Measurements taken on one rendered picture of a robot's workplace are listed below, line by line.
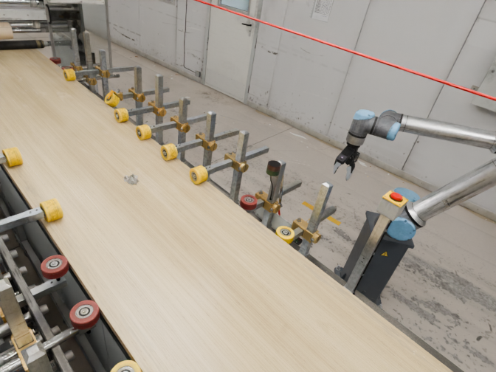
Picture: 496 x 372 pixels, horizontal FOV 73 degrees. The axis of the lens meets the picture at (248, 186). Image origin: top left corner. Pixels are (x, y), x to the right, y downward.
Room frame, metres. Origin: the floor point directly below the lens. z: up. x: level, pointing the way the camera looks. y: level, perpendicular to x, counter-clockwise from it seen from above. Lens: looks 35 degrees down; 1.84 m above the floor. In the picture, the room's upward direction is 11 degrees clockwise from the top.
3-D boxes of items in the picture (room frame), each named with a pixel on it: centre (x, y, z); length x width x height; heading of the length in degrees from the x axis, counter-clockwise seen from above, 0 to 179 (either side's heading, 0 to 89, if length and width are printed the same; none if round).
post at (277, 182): (1.33, -0.13, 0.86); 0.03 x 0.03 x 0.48; 51
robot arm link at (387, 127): (1.57, -0.61, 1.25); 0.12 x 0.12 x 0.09; 73
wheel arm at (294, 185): (1.41, -0.14, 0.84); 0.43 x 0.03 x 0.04; 141
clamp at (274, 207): (1.34, -0.11, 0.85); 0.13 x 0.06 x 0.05; 51
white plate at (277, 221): (1.33, -0.17, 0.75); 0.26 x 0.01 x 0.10; 51
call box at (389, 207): (1.00, -0.52, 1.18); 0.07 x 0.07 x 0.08; 51
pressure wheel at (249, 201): (1.25, -0.02, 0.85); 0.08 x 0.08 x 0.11
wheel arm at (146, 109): (1.99, 0.67, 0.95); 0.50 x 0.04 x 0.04; 141
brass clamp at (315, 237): (1.18, -0.30, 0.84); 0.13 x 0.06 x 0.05; 51
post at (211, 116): (1.64, 0.26, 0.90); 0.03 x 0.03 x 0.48; 51
